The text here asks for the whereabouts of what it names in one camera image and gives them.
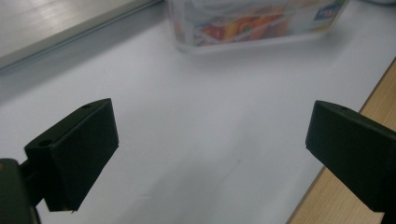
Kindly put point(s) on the aluminium floor rail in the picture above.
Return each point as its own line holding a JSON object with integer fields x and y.
{"x": 77, "y": 34}

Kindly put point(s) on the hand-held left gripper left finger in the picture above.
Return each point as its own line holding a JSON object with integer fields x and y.
{"x": 81, "y": 155}

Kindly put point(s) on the light grey table board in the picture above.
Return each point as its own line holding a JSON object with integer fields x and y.
{"x": 202, "y": 124}

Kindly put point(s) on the clear lidded container with label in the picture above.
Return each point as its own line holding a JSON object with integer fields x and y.
{"x": 249, "y": 25}

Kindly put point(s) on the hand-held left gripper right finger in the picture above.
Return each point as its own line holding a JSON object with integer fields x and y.
{"x": 351, "y": 155}

